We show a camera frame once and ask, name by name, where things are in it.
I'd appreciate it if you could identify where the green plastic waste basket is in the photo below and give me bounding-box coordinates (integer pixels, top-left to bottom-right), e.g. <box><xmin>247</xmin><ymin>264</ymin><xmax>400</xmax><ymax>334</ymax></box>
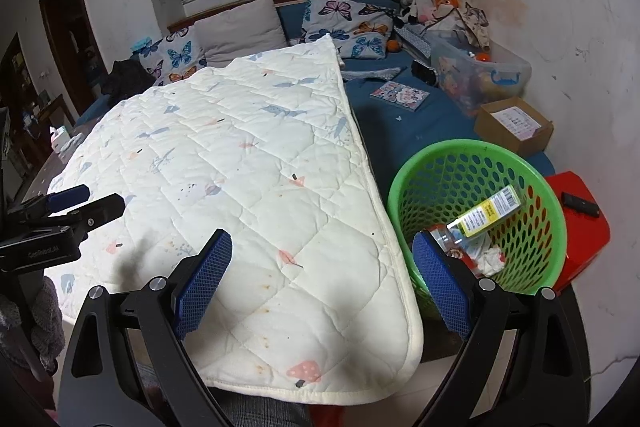
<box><xmin>387</xmin><ymin>139</ymin><xmax>567</xmax><ymax>319</ymax></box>

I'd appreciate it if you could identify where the butterfly print pillow right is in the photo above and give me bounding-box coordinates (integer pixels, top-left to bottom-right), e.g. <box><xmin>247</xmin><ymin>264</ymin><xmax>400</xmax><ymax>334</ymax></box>
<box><xmin>299</xmin><ymin>0</ymin><xmax>394</xmax><ymax>60</ymax></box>

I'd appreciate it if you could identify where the grey gloved left hand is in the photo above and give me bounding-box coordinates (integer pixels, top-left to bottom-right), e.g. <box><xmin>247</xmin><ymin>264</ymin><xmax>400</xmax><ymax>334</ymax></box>
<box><xmin>1</xmin><ymin>271</ymin><xmax>65</xmax><ymax>381</ymax></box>

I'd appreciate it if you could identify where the black small box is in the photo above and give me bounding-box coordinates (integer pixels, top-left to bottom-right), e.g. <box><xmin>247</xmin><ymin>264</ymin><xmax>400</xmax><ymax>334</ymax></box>
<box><xmin>411</xmin><ymin>60</ymin><xmax>438</xmax><ymax>87</ymax></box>

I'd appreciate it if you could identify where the brown cardboard box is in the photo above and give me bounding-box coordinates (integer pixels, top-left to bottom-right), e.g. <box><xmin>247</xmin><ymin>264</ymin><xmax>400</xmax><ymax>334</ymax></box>
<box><xmin>474</xmin><ymin>98</ymin><xmax>554</xmax><ymax>157</ymax></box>

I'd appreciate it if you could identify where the clear plastic storage bin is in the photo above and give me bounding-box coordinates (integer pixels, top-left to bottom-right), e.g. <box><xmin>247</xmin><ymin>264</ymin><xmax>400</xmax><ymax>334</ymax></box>
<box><xmin>424</xmin><ymin>30</ymin><xmax>532</xmax><ymax>116</ymax></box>

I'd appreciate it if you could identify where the orange small ball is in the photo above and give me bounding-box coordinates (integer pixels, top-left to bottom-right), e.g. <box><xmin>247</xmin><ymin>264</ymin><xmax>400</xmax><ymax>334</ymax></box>
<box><xmin>386</xmin><ymin>39</ymin><xmax>402</xmax><ymax>53</ymax></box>

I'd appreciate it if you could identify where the butterfly print pillow left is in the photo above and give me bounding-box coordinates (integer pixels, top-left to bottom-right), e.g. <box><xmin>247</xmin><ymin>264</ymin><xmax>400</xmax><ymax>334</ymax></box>
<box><xmin>132</xmin><ymin>27</ymin><xmax>207</xmax><ymax>87</ymax></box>

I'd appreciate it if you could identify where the cow plush toy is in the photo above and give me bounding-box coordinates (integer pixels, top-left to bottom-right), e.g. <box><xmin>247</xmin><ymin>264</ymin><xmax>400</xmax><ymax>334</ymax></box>
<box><xmin>393</xmin><ymin>0</ymin><xmax>435</xmax><ymax>27</ymax></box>

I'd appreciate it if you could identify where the clear bottle yellow label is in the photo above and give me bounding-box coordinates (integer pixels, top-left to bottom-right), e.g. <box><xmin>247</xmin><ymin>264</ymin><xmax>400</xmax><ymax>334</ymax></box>
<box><xmin>447</xmin><ymin>185</ymin><xmax>522</xmax><ymax>239</ymax></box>

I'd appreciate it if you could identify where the colourful picture book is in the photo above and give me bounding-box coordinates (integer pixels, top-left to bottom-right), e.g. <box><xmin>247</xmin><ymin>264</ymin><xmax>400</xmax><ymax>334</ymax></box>
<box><xmin>370</xmin><ymin>81</ymin><xmax>430</xmax><ymax>112</ymax></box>

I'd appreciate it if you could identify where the white quilted blanket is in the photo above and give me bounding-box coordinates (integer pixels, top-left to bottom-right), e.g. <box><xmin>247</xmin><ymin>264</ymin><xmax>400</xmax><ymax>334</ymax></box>
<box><xmin>48</xmin><ymin>38</ymin><xmax>423</xmax><ymax>405</ymax></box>

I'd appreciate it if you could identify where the black remote control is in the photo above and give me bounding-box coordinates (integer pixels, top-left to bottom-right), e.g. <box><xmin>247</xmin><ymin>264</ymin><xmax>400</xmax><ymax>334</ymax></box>
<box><xmin>561</xmin><ymin>192</ymin><xmax>601</xmax><ymax>218</ymax></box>

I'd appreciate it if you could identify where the red plastic stool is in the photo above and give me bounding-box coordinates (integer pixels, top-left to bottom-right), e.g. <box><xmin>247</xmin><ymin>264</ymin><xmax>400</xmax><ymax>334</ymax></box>
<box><xmin>546</xmin><ymin>171</ymin><xmax>611</xmax><ymax>294</ymax></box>

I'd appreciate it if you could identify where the butterfly print pillow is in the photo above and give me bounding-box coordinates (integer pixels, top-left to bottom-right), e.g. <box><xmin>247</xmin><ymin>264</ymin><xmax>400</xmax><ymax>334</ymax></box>
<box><xmin>299</xmin><ymin>0</ymin><xmax>394</xmax><ymax>60</ymax></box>
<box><xmin>132</xmin><ymin>27</ymin><xmax>207</xmax><ymax>87</ymax></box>

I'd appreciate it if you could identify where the colourful snack packet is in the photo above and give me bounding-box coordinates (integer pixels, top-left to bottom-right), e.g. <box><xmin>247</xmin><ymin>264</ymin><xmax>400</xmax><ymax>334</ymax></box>
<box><xmin>428</xmin><ymin>223</ymin><xmax>469</xmax><ymax>259</ymax></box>

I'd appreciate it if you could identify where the beige pillow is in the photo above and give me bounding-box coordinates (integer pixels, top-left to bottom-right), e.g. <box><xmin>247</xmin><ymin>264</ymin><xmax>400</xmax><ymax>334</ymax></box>
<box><xmin>193</xmin><ymin>0</ymin><xmax>288</xmax><ymax>67</ymax></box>

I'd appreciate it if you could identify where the white paper wrapper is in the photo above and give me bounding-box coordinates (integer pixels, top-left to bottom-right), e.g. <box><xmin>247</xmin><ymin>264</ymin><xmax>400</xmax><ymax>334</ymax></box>
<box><xmin>468</xmin><ymin>246</ymin><xmax>506</xmax><ymax>277</ymax></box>

